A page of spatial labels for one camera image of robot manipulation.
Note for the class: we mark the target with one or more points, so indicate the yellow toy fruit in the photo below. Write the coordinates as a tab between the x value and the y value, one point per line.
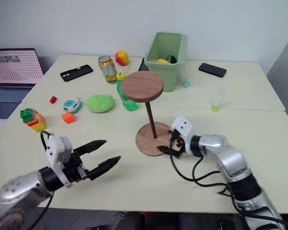
162	60

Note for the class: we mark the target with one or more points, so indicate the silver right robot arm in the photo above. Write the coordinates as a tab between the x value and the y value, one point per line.
230	160

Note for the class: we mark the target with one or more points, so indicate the round wooden base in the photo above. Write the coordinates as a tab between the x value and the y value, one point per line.
146	141

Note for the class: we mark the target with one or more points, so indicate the orange toy block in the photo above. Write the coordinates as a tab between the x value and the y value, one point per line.
68	118

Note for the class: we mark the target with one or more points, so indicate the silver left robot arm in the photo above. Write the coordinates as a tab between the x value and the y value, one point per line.
16	187

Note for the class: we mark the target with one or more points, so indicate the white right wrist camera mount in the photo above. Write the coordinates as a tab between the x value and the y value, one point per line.
184	129

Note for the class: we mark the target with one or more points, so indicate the clear tube teal cap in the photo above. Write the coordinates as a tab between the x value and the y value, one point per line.
186	82

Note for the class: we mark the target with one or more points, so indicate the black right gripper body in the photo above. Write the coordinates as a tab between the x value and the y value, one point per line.
177	148

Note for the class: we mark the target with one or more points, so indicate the small red toy block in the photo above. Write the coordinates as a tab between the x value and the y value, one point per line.
53	100

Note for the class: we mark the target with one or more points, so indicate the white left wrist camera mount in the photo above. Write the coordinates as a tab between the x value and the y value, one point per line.
56	153

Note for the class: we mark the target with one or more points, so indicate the colourful toy brick stack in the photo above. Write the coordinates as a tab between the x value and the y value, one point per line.
34	121

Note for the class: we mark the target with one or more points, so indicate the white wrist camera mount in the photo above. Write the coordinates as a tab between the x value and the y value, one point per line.
56	153
184	129

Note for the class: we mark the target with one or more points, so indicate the clear tube yellow-green cap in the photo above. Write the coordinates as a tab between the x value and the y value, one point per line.
216	107

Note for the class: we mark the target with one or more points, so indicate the green plush cabbage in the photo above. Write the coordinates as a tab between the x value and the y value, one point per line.
100	103

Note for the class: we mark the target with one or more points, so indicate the white blue toy gadget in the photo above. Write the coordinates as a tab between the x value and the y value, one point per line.
72	105

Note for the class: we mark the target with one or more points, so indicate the light green plastic bin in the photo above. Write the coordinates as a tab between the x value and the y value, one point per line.
165	74

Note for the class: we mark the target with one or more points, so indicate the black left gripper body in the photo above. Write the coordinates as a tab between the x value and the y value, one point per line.
74	170

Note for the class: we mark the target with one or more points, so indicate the gold drink can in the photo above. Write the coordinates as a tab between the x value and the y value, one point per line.
108	69

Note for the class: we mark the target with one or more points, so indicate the black phone case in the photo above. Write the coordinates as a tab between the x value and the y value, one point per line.
76	72

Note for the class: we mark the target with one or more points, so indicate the wooden pole with round disc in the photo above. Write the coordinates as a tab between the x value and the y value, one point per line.
142	86

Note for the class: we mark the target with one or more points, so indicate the green plastic bottle yellow cap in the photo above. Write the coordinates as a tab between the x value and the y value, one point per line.
128	104

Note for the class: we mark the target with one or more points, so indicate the black green round item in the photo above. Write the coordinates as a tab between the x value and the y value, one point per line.
172	59

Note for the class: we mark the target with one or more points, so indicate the black smartphone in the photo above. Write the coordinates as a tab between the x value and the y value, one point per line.
212	70

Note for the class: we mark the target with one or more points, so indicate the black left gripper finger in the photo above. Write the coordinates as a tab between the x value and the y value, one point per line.
105	164
91	146

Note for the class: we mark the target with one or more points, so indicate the grey partition panel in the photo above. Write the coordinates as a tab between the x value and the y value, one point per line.
285	79

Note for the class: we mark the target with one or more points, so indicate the red yellow toy mango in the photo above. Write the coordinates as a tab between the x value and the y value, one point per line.
121	58

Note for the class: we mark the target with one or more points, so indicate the blue grey laptop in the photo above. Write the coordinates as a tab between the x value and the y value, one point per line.
13	69

